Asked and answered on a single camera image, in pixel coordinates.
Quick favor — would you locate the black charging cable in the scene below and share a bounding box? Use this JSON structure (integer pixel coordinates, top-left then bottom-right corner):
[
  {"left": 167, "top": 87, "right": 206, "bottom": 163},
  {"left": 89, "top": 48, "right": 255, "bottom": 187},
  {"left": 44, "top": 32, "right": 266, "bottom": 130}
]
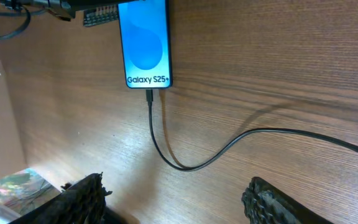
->
[{"left": 145, "top": 88, "right": 358, "bottom": 172}]

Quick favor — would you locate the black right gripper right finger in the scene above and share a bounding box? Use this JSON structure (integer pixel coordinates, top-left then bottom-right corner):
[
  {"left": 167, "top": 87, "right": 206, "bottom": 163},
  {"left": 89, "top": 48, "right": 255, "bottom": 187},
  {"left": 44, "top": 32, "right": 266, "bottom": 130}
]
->
[{"left": 241, "top": 177, "right": 333, "bottom": 224}]

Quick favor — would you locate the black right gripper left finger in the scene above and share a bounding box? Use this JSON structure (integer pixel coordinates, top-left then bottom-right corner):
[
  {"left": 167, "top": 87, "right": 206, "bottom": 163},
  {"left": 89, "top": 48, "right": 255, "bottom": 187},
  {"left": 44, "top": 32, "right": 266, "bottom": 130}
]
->
[{"left": 9, "top": 173, "right": 111, "bottom": 224}]

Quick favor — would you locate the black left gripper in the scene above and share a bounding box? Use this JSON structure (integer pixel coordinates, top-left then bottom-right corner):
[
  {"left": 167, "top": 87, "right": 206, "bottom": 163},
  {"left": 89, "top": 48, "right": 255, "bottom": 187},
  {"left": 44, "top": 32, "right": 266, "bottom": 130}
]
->
[{"left": 0, "top": 0, "right": 136, "bottom": 28}]

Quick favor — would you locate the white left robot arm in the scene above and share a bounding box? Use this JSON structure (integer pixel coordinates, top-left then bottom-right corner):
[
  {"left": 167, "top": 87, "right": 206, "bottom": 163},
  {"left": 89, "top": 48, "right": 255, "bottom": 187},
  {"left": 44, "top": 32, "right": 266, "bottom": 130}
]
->
[{"left": 0, "top": 68, "right": 126, "bottom": 223}]

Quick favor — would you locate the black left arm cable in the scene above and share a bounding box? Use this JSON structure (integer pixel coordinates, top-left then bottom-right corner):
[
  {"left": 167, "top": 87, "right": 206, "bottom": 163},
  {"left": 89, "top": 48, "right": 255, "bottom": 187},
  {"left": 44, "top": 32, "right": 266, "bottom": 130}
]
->
[{"left": 0, "top": 6, "right": 48, "bottom": 41}]

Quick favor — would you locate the blue Galaxy smartphone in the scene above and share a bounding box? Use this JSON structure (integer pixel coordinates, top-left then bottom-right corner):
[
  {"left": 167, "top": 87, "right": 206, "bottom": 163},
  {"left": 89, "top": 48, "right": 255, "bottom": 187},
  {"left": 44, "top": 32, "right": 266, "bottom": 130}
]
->
[{"left": 118, "top": 0, "right": 173, "bottom": 89}]

